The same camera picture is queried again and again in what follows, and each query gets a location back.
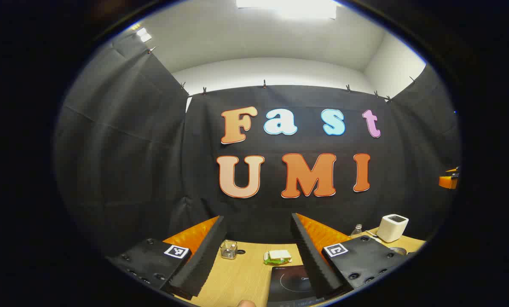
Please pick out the black backdrop cloth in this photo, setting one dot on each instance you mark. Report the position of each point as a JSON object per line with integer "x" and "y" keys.
{"x": 152, "y": 149}

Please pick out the ceiling light panel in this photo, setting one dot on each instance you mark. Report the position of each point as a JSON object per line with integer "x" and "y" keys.
{"x": 288, "y": 7}
{"x": 143, "y": 34}

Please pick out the black induction cooktop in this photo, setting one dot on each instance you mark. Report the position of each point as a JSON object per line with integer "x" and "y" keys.
{"x": 288, "y": 283}

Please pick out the sandwich with green lettuce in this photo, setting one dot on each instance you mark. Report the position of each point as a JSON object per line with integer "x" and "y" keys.
{"x": 279, "y": 256}

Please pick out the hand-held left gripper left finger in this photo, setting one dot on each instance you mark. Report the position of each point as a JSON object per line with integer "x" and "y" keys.
{"x": 203, "y": 260}

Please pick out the white toaster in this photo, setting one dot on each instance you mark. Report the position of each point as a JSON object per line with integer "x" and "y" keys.
{"x": 391, "y": 229}

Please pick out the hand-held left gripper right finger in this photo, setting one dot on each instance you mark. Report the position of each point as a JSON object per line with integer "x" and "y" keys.
{"x": 314, "y": 260}

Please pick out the clear plastic water bottle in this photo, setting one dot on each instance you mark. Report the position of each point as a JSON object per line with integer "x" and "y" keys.
{"x": 356, "y": 232}

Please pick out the metal mesh holder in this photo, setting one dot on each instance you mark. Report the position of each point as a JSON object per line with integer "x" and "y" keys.
{"x": 228, "y": 250}

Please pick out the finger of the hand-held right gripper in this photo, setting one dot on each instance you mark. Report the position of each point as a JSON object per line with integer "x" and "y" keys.
{"x": 452, "y": 170}
{"x": 447, "y": 182}

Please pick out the row of black cloth clips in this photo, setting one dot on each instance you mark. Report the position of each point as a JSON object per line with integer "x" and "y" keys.
{"x": 264, "y": 83}

